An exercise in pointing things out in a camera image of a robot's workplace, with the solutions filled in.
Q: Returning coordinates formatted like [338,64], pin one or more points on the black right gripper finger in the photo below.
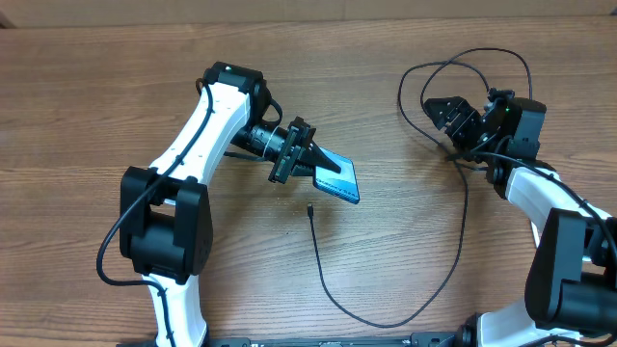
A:
[462,124]
[443,110]

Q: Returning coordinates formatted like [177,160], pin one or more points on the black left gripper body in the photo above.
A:
[294,141]

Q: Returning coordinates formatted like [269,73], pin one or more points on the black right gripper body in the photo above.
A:
[488,138]

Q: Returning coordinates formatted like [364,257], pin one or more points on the blue Samsung Galaxy smartphone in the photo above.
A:
[344,184]

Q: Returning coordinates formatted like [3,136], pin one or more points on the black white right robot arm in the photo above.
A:
[570,290]

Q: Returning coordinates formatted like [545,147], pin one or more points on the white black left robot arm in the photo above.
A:
[166,225]

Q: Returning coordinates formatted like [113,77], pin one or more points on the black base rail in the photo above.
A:
[430,339]

